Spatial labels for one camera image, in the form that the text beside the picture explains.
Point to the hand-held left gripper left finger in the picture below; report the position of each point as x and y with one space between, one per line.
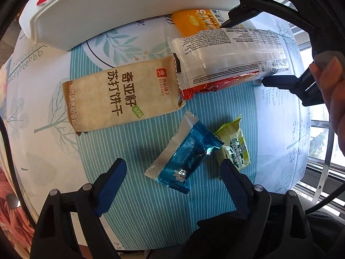
111 186

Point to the tree-print tablecloth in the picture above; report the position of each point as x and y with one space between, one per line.
40 145

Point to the metal window bars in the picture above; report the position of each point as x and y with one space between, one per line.
327 151

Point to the beige soda cracker packet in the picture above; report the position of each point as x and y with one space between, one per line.
121 97

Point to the large white wafer packet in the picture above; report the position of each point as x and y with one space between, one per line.
229 56

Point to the blue candy packet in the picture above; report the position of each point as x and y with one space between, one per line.
186 159

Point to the person's right hand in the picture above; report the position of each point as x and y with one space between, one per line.
334 91

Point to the dark clothing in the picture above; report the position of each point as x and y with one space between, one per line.
215 232

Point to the orange oat bar packet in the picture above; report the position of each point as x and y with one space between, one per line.
194 21

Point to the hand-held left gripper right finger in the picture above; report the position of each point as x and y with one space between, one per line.
235 186

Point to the white plastic bin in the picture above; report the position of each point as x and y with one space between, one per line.
129 8

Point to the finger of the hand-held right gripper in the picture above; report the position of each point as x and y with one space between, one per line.
280 80
237 16

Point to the green candy packet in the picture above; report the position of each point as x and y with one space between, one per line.
235 145

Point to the pink blanket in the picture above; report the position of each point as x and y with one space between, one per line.
10 226

